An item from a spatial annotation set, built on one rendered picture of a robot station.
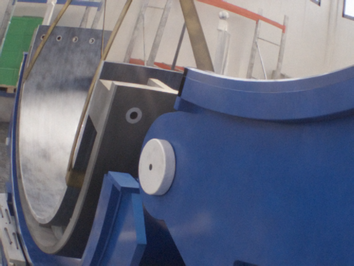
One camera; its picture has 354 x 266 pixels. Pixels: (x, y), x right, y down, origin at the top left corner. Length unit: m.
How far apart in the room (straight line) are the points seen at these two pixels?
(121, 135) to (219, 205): 0.54
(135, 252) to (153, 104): 0.44
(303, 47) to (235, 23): 2.41
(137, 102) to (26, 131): 1.96
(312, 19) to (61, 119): 9.80
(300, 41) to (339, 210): 11.41
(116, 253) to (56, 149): 1.90
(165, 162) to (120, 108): 0.32
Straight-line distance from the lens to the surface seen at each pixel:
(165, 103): 1.50
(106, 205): 1.47
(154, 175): 1.21
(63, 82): 3.57
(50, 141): 3.34
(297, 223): 0.82
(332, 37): 12.83
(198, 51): 2.05
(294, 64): 12.01
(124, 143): 1.50
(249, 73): 10.66
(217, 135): 1.06
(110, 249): 1.54
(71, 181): 1.78
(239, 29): 10.77
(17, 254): 3.13
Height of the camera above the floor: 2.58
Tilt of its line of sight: 14 degrees down
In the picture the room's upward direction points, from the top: 15 degrees clockwise
